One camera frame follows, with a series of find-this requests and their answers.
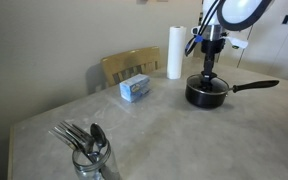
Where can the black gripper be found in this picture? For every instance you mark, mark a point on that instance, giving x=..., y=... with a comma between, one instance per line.
x=210, y=49

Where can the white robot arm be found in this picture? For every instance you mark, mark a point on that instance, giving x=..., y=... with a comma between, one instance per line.
x=222, y=15

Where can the white paper towel roll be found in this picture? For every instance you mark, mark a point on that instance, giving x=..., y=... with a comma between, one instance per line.
x=176, y=48

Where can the blue tissue box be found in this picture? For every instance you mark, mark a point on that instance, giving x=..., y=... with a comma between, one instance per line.
x=134, y=87

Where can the silver spoon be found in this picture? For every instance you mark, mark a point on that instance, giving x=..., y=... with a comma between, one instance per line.
x=99, y=136

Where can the silver fork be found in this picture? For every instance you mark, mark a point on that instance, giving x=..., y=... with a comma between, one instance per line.
x=80, y=136
x=67, y=137

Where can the glass jar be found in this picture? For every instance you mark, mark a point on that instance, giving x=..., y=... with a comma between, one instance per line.
x=102, y=165

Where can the black pot with handle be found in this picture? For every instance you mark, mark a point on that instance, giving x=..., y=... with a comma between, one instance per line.
x=211, y=101

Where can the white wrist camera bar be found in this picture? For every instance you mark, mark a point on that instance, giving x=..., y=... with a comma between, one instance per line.
x=235, y=42

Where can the wooden chair by wall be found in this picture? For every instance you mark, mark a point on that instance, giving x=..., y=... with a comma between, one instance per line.
x=122, y=66

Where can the black wall device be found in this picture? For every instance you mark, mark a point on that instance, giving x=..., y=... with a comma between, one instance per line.
x=285, y=20

